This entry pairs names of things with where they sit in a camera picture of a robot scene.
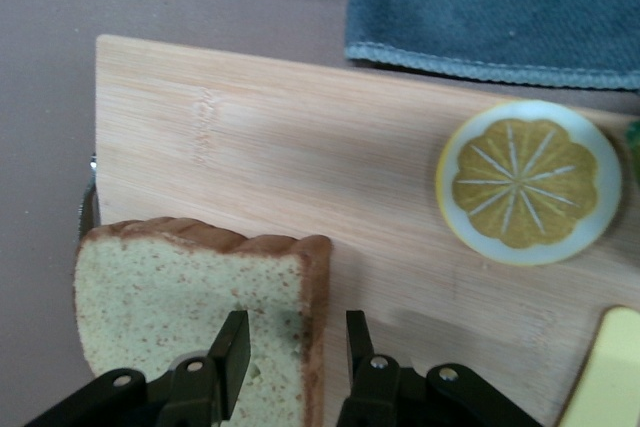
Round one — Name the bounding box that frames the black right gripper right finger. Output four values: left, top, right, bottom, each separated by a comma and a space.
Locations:
337, 310, 544, 427

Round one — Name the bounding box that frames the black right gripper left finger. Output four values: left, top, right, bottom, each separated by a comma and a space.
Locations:
24, 310, 251, 427

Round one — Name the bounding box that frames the light toast bread slice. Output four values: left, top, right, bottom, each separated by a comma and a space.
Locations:
73, 216, 334, 427

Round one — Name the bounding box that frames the yellow plastic knife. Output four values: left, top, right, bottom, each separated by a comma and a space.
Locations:
557, 304, 640, 427

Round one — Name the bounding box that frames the lemon slice toy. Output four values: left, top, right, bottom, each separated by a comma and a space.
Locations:
434, 99, 624, 268

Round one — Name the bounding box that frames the dark grey cloth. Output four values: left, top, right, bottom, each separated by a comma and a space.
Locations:
344, 0, 640, 92

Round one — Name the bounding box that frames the wooden cutting board with handle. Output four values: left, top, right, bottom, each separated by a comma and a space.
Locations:
77, 34, 640, 427

